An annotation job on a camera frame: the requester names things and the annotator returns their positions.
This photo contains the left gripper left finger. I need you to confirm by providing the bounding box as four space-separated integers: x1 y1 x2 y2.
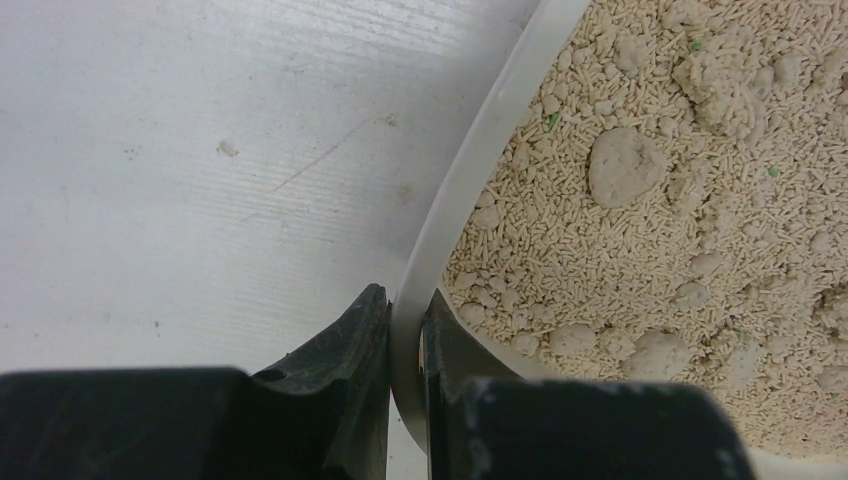
252 284 391 479

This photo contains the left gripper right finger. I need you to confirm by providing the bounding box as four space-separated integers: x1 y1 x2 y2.
421 290 524 479

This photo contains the beige cat litter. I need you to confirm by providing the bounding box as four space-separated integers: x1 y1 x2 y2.
442 0 848 458

